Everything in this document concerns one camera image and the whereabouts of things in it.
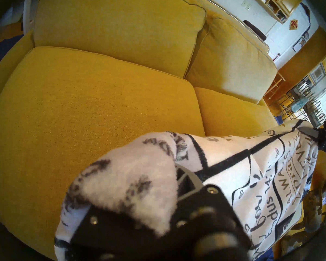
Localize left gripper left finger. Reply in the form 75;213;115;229
71;206;177;261

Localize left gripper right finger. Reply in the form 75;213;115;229
176;165;250;253

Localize white black scripture blanket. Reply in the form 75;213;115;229
54;120;319;261

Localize teal bag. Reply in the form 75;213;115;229
291;96;309;113

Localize wooden stool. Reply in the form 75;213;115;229
264;72;286;100

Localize built-in steel oven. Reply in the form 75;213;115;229
308;63;326;83

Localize tall wooden cabinet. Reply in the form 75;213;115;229
264;27;326;106

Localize white panelled door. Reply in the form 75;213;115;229
266;2;310;70

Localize yellow sofa back cushion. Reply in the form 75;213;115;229
185;17;277;104
34;0;207;79

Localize black office chair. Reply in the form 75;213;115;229
244;20;267;41

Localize dark garland over door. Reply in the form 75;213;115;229
300;2;311;24

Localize yellow two-seat sofa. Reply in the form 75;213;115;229
0;0;279;119

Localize black metal wire rack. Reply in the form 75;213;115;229
272;76;326;128

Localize wall calendar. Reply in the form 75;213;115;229
293;32;310;53

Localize wooden wall cabinets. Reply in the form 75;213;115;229
247;0;305;24

